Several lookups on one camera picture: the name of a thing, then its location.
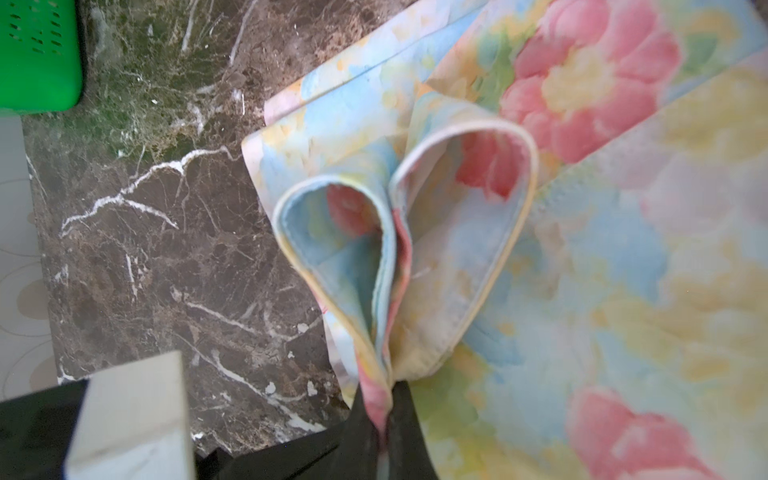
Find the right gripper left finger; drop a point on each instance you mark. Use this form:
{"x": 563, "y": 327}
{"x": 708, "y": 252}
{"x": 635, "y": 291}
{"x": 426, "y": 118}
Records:
{"x": 357, "y": 455}

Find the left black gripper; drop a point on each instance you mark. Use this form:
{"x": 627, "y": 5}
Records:
{"x": 37, "y": 429}

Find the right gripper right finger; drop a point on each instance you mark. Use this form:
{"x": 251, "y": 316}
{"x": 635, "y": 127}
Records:
{"x": 408, "y": 455}

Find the pastel floral skirt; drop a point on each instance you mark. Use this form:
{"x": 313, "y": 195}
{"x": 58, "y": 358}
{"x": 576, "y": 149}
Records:
{"x": 550, "y": 219}

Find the green plastic basket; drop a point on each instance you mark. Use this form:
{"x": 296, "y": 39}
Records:
{"x": 41, "y": 67}

